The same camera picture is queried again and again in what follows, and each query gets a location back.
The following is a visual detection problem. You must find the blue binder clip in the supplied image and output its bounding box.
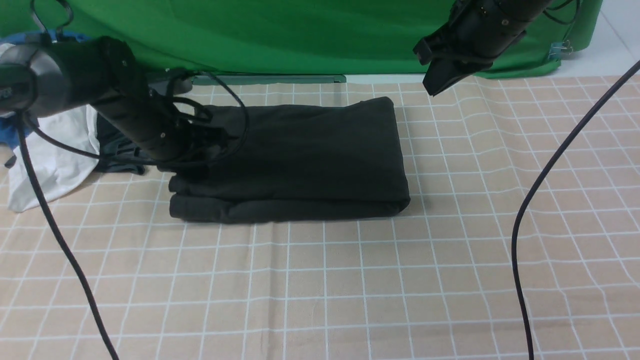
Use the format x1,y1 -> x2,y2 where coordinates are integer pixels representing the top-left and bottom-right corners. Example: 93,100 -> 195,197
547,39 -> 574,62

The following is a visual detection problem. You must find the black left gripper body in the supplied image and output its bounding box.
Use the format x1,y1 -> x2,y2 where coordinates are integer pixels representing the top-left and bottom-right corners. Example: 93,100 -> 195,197
93,89 -> 236,173

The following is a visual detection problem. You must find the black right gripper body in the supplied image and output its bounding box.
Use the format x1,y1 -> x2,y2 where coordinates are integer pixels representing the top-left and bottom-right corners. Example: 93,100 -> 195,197
413,0 -> 551,97

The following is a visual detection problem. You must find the white crumpled shirt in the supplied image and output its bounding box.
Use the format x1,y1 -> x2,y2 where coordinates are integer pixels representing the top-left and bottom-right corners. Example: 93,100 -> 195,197
0,42 -> 101,214

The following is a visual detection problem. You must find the blue garment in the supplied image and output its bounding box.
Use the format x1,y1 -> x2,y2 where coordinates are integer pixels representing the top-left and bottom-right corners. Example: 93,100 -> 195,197
0,30 -> 91,150

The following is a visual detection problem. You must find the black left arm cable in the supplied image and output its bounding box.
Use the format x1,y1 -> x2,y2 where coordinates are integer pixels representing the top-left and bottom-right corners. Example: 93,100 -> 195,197
12,0 -> 251,360

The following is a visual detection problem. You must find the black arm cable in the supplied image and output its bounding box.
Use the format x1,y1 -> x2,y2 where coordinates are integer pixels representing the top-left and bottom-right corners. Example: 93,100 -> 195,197
12,0 -> 251,360
511,0 -> 640,360

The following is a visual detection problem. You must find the dark teal garment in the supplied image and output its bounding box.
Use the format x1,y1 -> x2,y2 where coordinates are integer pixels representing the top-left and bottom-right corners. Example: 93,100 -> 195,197
94,114 -> 147,176

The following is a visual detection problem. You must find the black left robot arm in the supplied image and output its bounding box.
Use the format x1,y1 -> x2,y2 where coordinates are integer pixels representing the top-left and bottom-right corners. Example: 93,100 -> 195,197
1,36 -> 247,171

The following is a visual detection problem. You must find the dark gray long-sleeved shirt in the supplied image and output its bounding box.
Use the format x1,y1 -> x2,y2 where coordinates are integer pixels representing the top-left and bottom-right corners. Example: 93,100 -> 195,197
168,96 -> 410,224

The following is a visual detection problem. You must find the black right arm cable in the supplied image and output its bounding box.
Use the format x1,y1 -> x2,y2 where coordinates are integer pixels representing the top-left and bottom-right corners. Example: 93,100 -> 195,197
511,0 -> 640,360

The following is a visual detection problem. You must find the beige checkered tablecloth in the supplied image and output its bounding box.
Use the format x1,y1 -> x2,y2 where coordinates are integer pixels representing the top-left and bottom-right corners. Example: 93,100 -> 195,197
0,75 -> 640,360

